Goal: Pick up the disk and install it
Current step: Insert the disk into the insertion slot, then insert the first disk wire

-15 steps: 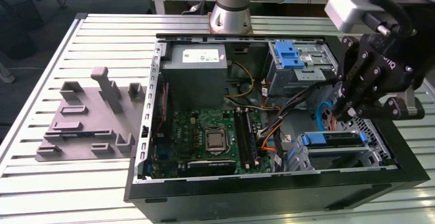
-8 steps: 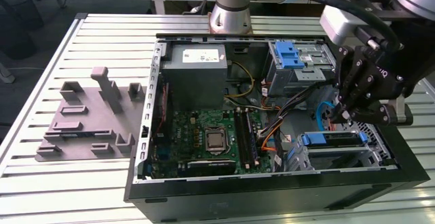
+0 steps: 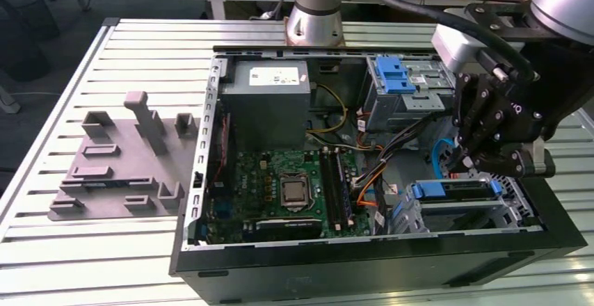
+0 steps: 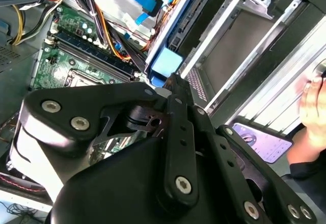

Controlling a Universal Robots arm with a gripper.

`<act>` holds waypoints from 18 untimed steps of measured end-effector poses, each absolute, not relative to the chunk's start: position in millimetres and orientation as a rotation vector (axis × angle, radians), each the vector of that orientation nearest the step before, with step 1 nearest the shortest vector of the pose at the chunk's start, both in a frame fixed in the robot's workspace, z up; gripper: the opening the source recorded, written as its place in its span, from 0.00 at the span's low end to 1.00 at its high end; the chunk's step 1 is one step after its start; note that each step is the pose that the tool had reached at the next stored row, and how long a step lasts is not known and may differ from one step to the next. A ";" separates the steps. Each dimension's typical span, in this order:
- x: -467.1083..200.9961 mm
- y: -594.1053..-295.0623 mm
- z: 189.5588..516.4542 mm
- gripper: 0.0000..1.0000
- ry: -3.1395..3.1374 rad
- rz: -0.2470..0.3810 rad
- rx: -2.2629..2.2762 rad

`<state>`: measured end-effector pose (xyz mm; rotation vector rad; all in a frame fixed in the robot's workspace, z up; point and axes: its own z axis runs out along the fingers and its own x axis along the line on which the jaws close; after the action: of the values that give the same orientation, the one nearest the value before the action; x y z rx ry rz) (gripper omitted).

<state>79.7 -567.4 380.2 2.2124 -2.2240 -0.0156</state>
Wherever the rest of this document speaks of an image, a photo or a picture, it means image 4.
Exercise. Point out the hard disk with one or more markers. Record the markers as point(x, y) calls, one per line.
point(166, 62)

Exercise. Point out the person's hand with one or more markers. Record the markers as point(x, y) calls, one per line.
point(315, 104)

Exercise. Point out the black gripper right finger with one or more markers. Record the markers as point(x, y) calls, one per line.
point(219, 142)

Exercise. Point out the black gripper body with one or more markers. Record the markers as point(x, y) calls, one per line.
point(114, 191)

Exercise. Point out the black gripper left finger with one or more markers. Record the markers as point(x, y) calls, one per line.
point(76, 99)

